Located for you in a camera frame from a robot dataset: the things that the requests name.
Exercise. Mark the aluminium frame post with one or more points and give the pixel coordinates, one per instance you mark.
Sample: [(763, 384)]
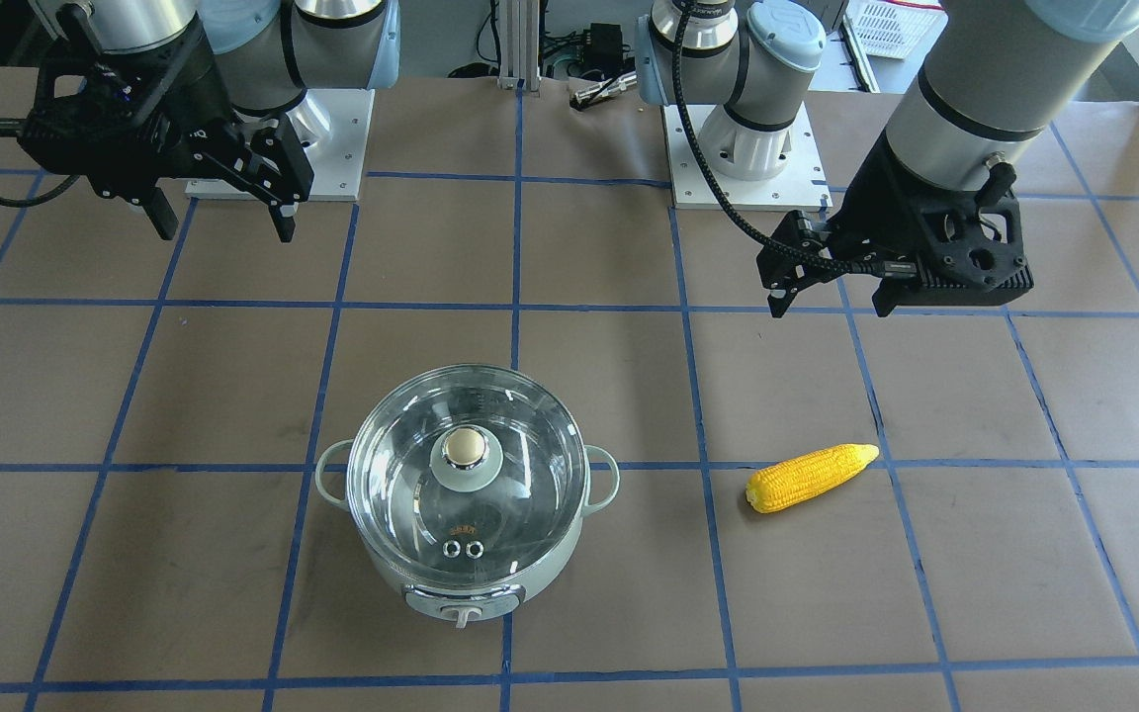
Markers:
[(520, 45)]

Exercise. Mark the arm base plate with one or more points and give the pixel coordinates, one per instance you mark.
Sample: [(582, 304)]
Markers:
[(757, 171), (334, 124)]

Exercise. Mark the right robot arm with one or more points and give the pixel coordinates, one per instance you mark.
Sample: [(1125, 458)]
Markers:
[(268, 53)]

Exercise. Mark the yellow corn cob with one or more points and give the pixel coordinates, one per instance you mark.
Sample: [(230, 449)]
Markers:
[(799, 479)]

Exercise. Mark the black power adapter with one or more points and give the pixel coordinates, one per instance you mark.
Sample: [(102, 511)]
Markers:
[(603, 48)]

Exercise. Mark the glass pot lid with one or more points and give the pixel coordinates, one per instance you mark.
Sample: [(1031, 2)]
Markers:
[(466, 475)]

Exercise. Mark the pale green electric pot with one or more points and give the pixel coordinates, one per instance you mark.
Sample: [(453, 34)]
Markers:
[(464, 605)]

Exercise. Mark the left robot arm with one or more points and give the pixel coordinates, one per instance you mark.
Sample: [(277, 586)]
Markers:
[(997, 75)]

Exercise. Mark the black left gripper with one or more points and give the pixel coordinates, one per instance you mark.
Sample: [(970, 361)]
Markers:
[(884, 206)]

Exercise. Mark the white plastic basket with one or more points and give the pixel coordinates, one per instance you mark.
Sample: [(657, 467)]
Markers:
[(893, 29)]

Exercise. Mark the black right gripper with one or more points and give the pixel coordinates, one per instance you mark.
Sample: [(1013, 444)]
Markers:
[(177, 87)]

